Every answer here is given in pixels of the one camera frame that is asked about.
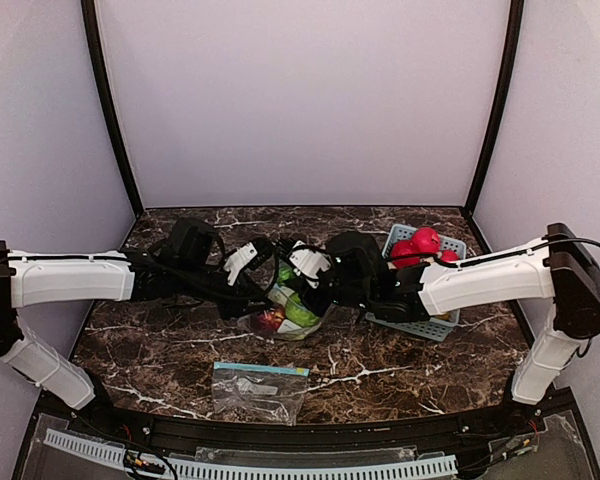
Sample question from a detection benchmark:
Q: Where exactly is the dark red pomegranate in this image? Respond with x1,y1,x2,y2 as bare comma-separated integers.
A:
252,306,286,335

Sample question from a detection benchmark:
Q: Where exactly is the clear zip bag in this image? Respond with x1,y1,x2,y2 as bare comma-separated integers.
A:
238,264,325,341
211,362,310,426

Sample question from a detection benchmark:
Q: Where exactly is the green apple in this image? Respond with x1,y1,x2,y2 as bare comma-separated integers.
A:
285,296,320,328

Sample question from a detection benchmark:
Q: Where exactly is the white cauliflower toy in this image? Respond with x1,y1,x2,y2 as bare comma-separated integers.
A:
274,319,321,341

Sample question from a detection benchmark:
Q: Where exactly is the green bumpy cucumber toy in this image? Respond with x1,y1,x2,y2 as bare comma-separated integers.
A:
277,265,296,285

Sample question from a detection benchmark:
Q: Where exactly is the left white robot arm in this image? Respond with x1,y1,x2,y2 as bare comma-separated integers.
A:
0,218,279,410

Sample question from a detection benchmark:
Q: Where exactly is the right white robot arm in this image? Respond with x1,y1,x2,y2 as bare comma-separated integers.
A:
288,223,600,405

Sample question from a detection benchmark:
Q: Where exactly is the red round fruit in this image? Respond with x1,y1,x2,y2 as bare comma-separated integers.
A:
389,240,422,269

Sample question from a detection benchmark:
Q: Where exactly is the pink red apple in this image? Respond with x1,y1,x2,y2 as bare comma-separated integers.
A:
410,227,441,254

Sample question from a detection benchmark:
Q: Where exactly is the light blue plastic basket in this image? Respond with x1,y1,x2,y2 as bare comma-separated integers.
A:
370,224,460,342

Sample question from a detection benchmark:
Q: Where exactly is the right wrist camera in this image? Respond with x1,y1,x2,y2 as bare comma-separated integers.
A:
286,240,332,289

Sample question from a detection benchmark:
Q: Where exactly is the white slotted cable duct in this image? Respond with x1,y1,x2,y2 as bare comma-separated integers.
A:
43,428,458,479

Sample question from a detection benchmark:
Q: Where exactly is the right black frame post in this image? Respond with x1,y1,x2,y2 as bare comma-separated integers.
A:
464,0,525,217

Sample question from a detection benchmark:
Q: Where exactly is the black frame post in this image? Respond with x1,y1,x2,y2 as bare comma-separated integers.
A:
80,0,144,218
464,0,525,217

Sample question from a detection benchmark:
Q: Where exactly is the left black frame post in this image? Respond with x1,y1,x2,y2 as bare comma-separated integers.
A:
80,0,144,218

